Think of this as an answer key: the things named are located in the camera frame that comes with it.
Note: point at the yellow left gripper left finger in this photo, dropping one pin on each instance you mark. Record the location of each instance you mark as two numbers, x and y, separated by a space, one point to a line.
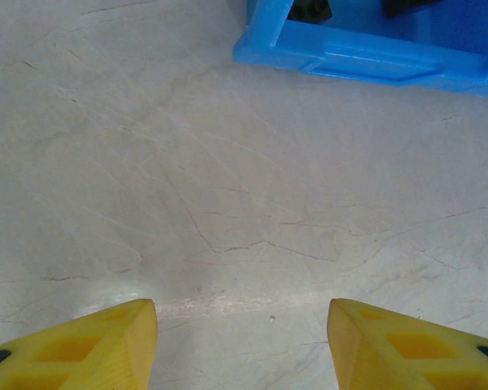
85 353

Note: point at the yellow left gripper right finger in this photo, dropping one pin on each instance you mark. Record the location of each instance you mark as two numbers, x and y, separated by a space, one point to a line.
410 353

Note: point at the small black lego brick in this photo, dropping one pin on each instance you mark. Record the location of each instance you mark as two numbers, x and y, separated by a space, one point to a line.
309 10

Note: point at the blue three-compartment plastic bin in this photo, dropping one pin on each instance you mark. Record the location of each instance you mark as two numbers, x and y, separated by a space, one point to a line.
370 53

